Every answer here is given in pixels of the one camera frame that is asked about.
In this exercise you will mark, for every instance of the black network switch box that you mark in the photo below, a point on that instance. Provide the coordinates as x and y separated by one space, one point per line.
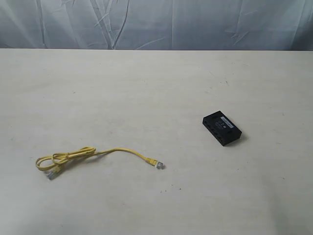
222 128

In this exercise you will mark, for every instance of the grey backdrop cloth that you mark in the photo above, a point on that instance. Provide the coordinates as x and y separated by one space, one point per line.
157 24

